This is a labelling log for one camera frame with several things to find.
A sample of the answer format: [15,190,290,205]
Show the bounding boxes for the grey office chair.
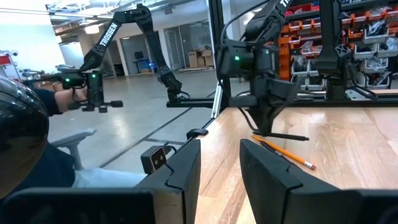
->
[50,128,98,171]

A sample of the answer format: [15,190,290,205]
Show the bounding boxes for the stacked cardboard boxes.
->
[187,46,215,69]

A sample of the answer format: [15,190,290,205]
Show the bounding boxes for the yellow pencil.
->
[251,134,318,172]

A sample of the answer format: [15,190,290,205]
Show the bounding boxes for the silver aluminium bar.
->
[211,82,224,119]

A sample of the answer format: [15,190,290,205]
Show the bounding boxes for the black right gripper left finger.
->
[136,138,202,224]

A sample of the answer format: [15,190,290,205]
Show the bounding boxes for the small black table camera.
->
[140,145,169,175]

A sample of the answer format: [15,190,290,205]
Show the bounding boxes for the shelf with orange bins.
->
[278,0,398,91]

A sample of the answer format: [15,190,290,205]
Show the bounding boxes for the black pen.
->
[262,131,310,142]

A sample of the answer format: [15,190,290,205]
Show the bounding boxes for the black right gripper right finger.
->
[239,138,398,224]

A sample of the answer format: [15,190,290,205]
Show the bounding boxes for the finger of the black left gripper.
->
[247,106,266,137]
[264,106,283,137]

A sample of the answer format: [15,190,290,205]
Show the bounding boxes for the person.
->
[29,86,147,190]

